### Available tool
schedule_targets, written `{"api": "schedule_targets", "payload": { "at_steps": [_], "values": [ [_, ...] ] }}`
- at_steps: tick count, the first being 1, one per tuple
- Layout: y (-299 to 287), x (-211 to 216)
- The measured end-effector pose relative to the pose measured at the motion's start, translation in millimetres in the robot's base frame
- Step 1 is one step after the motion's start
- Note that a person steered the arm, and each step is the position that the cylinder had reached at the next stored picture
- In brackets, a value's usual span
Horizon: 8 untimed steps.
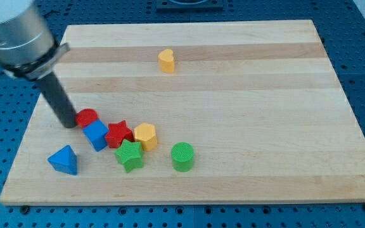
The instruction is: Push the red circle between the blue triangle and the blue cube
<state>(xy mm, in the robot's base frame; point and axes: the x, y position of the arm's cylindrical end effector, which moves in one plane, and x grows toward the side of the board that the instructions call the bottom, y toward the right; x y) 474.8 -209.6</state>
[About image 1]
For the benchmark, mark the red circle block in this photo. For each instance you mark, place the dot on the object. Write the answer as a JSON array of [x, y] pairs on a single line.
[[86, 117]]

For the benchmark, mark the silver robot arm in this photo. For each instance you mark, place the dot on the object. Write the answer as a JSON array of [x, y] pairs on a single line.
[[29, 50]]

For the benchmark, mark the wooden board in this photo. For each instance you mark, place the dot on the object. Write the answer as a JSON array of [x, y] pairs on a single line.
[[259, 102]]

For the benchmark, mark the yellow heart block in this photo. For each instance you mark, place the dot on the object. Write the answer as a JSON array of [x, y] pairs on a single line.
[[166, 61]]

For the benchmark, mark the yellow hexagon block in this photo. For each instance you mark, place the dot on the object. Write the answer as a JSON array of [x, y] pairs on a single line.
[[145, 133]]

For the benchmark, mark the blue triangle block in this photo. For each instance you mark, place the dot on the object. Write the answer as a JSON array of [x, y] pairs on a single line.
[[64, 160]]

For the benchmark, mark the green cylinder block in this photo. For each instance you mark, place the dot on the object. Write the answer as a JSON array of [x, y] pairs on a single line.
[[182, 155]]

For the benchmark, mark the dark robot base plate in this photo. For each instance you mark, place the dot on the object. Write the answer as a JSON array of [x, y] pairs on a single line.
[[165, 5]]

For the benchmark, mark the green star block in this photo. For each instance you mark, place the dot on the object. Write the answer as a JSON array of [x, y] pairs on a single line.
[[130, 155]]

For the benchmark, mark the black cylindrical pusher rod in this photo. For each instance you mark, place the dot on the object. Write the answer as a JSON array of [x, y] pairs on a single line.
[[56, 97]]

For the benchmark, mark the red star block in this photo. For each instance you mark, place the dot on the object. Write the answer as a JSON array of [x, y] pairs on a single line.
[[117, 132]]

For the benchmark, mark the blue cube block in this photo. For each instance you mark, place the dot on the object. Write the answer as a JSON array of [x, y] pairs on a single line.
[[95, 133]]

